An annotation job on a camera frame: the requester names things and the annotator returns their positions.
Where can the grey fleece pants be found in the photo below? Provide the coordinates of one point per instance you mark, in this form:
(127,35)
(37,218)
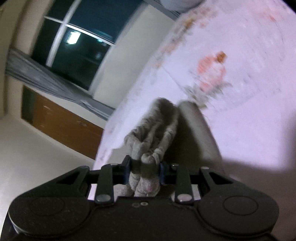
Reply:
(167,134)

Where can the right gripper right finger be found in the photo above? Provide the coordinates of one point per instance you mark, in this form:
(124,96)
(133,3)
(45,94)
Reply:
(177,178)

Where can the dark window with frame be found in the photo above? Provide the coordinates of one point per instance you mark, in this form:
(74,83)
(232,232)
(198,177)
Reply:
(77,35)

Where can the pink floral bed sheet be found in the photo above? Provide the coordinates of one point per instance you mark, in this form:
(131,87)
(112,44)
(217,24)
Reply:
(236,61)

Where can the grey curtain left side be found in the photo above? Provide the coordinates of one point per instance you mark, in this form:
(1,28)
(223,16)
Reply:
(20,66)

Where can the brown wooden door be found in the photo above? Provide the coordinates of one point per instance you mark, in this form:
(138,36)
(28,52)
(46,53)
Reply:
(60,124)

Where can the rolled light blue blanket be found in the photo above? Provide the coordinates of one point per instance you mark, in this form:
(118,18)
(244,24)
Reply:
(180,6)

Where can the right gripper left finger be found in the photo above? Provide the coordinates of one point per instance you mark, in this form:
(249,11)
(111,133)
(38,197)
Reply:
(109,176)

